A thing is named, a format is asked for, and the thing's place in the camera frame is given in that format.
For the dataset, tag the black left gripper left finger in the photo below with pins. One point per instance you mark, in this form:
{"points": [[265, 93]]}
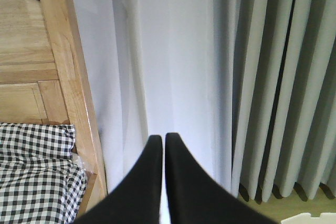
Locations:
{"points": [[137, 198]]}

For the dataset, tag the white pleated curtain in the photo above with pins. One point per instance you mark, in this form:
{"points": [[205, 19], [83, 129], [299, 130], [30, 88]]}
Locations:
{"points": [[248, 84]]}

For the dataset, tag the wooden bed frame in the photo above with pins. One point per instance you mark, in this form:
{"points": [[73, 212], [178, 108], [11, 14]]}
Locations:
{"points": [[44, 79]]}

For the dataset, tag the black white checkered bedding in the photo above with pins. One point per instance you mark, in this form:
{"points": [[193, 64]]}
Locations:
{"points": [[40, 182]]}

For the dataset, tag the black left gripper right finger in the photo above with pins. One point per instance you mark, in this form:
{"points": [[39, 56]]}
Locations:
{"points": [[194, 197]]}

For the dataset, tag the white plastic trash bin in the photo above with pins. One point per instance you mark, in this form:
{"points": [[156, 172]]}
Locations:
{"points": [[307, 218]]}

